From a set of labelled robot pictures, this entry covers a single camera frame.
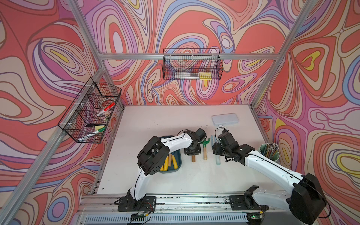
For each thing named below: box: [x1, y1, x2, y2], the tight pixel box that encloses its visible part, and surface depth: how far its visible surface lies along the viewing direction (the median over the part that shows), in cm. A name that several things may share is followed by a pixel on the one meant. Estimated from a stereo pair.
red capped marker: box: [98, 102, 116, 115], surface depth 78 cm
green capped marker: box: [77, 126, 106, 143], surface depth 73 cm
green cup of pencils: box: [259, 141, 280, 162], surface depth 79 cm
